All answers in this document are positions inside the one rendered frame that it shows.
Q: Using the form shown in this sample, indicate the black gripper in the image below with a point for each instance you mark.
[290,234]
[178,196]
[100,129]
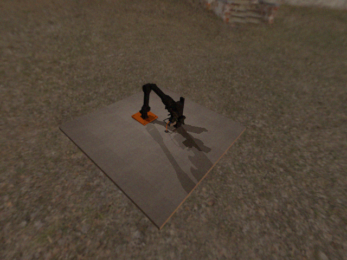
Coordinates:
[179,118]

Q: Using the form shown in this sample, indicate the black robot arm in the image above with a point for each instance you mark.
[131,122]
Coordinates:
[171,105]

